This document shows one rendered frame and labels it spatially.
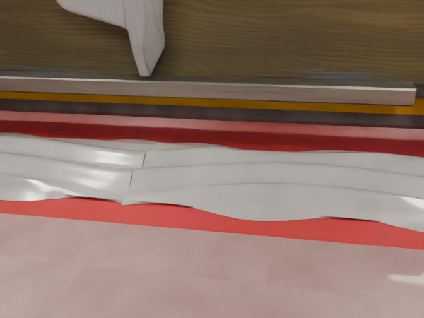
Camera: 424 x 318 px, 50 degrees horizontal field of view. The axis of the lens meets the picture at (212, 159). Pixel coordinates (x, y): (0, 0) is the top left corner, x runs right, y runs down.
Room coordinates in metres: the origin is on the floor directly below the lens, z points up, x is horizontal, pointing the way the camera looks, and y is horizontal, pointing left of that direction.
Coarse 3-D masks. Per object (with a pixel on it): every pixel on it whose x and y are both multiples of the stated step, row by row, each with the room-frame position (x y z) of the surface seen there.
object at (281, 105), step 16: (0, 96) 0.31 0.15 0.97; (16, 96) 0.31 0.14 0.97; (32, 96) 0.30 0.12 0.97; (48, 96) 0.30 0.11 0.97; (64, 96) 0.30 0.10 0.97; (80, 96) 0.30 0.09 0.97; (96, 96) 0.30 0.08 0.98; (112, 96) 0.29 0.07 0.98; (128, 96) 0.29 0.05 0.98; (368, 112) 0.26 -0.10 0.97; (384, 112) 0.26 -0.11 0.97; (400, 112) 0.26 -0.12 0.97; (416, 112) 0.25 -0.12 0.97
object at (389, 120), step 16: (48, 112) 0.30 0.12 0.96; (64, 112) 0.30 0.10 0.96; (80, 112) 0.30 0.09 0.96; (96, 112) 0.30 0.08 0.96; (112, 112) 0.29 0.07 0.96; (128, 112) 0.29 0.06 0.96; (144, 112) 0.29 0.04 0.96; (160, 112) 0.29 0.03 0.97; (176, 112) 0.28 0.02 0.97; (192, 112) 0.28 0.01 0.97; (208, 112) 0.28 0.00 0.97; (224, 112) 0.28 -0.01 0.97; (240, 112) 0.28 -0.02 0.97; (256, 112) 0.27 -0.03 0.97; (272, 112) 0.27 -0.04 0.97; (288, 112) 0.27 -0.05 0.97; (304, 112) 0.27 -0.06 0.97; (320, 112) 0.27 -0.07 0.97; (336, 112) 0.26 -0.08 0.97; (352, 112) 0.26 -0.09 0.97; (416, 128) 0.26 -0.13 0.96
